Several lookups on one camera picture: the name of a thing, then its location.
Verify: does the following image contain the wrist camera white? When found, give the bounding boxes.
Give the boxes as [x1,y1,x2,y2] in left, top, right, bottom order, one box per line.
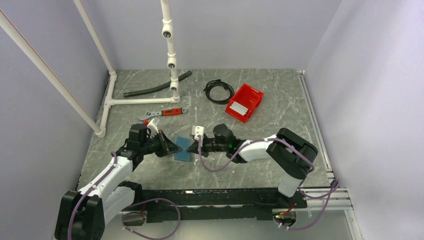
[191,125,205,141]
[143,117,160,138]

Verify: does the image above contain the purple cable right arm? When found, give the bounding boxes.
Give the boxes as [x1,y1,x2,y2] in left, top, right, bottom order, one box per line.
[197,137,341,232]

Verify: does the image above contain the red handled adjustable wrench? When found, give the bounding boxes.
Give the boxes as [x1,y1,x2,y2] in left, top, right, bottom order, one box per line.
[137,108,188,121]

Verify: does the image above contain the blue card holder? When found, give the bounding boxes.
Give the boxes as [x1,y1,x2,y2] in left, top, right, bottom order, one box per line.
[174,136,191,162]

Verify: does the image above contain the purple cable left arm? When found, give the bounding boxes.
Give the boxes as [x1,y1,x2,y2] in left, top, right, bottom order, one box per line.
[67,151,181,240]

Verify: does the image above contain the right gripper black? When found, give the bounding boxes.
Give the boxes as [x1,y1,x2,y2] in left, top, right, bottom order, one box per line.
[187,135,229,158]

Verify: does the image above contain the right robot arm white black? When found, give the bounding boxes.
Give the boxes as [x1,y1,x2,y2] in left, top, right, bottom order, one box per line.
[187,123,319,208]

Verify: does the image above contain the white cards in bin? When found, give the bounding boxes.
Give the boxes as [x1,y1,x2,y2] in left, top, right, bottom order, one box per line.
[229,101,249,116]

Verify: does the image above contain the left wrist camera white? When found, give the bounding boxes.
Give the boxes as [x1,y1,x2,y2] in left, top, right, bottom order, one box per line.
[143,117,160,138]

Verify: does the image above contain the coiled black cable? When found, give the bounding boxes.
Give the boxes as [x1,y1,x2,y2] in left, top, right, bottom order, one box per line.
[203,79,235,106]

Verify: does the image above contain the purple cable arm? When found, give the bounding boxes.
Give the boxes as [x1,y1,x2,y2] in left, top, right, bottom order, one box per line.
[197,137,341,232]
[67,151,181,240]

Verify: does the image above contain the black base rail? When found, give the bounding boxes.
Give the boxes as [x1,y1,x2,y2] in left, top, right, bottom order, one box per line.
[124,187,307,223]

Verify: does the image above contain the red plastic bin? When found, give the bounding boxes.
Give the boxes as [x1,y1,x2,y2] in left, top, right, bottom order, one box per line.
[225,83,264,123]

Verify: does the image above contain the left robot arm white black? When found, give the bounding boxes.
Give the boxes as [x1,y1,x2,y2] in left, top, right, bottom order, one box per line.
[54,123,182,240]

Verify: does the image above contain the aluminium rail right side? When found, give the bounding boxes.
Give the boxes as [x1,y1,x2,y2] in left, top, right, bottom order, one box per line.
[296,70,353,215]

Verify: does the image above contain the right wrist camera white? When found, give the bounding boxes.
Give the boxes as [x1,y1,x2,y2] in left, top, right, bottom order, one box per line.
[191,125,205,141]

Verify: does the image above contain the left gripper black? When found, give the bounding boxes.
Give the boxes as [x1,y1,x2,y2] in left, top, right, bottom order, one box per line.
[140,129,181,158]

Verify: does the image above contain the white PVC pipe frame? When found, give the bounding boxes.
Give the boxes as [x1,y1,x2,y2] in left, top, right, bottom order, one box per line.
[0,0,181,138]

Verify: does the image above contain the black rubber hose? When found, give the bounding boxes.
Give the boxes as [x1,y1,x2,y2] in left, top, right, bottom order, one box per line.
[123,70,193,98]

